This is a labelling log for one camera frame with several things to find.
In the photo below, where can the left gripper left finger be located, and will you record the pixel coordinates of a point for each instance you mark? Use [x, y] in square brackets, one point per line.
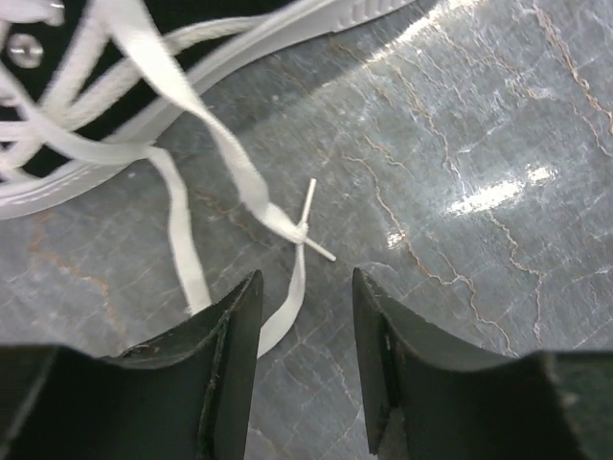
[184, 394]

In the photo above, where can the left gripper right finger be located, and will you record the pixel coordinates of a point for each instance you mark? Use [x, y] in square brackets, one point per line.
[459, 401]

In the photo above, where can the black white sneaker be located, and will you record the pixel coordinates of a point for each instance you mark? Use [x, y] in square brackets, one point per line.
[87, 87]

